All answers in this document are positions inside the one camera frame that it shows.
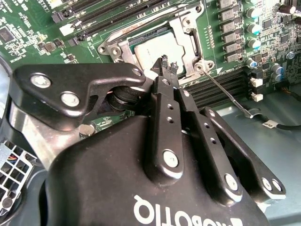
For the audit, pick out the thin metal locking lever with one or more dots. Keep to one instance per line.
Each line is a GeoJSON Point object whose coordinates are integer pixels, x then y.
{"type": "Point", "coordinates": [221, 87]}

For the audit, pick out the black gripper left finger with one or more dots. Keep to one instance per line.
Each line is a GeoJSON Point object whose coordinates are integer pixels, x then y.
{"type": "Point", "coordinates": [164, 129]}

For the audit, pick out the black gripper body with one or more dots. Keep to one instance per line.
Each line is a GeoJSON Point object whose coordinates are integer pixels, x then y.
{"type": "Point", "coordinates": [105, 176]}

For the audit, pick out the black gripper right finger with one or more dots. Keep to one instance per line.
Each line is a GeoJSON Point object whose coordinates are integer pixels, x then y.
{"type": "Point", "coordinates": [210, 150]}

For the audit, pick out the silver CPU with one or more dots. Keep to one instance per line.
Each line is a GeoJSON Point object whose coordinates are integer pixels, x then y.
{"type": "Point", "coordinates": [155, 51]}

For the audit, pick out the metal socket cover frame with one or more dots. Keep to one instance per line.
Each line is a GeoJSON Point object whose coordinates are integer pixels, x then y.
{"type": "Point", "coordinates": [182, 42]}

